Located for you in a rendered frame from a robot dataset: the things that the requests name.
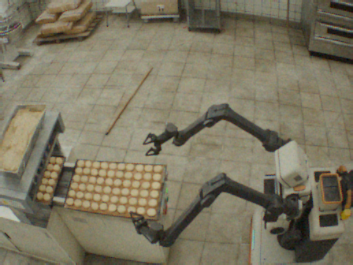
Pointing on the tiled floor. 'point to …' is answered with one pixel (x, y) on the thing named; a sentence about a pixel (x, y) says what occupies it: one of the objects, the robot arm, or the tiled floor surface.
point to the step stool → (121, 7)
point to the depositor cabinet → (42, 231)
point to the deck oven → (328, 28)
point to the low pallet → (69, 34)
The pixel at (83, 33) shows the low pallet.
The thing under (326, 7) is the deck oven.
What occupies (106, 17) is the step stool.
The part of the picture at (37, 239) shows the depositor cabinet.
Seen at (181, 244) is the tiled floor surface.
